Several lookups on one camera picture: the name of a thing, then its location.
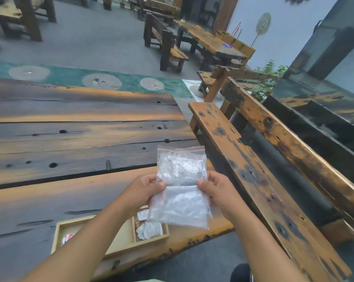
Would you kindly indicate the person's left forearm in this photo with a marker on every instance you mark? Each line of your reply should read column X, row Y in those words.
column 80, row 246

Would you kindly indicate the black lined metal bin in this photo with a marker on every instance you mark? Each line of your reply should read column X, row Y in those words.
column 240, row 274

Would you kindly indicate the green leafy plant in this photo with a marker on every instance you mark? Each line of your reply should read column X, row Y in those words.
column 265, row 82

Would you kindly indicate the wooden stump stool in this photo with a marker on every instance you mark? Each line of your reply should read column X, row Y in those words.
column 107, row 2

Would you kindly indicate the round pale fan ornament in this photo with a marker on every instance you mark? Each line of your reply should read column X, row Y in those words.
column 263, row 23

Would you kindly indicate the person's right hand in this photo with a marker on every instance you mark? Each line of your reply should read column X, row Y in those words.
column 224, row 193

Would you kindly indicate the pile of white sachets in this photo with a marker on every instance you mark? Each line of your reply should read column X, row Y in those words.
column 152, row 230

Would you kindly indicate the round stone floor disc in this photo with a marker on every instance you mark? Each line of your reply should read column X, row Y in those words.
column 102, row 81
column 152, row 84
column 29, row 73

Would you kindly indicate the small blue object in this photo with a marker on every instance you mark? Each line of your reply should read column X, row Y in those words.
column 227, row 45

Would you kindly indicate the wooden three-compartment tray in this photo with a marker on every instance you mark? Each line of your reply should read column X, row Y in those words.
column 121, row 240

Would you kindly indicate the person's right forearm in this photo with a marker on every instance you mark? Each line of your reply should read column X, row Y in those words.
column 262, row 249

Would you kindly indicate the long rustic wooden bench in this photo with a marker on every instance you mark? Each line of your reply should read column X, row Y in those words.
column 253, row 179

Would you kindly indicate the person's left hand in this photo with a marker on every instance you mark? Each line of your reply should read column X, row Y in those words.
column 138, row 193

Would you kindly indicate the pile of red sachets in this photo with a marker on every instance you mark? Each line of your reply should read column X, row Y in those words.
column 67, row 239

